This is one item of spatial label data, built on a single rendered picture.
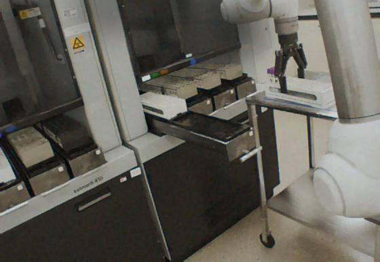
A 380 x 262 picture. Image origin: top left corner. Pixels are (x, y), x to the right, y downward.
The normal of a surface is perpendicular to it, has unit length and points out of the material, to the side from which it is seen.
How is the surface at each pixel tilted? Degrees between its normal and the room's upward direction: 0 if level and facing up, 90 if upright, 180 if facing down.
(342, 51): 82
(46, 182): 90
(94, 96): 90
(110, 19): 90
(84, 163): 90
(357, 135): 47
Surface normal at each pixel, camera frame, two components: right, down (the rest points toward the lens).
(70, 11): 0.61, 0.17
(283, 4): 0.16, 0.42
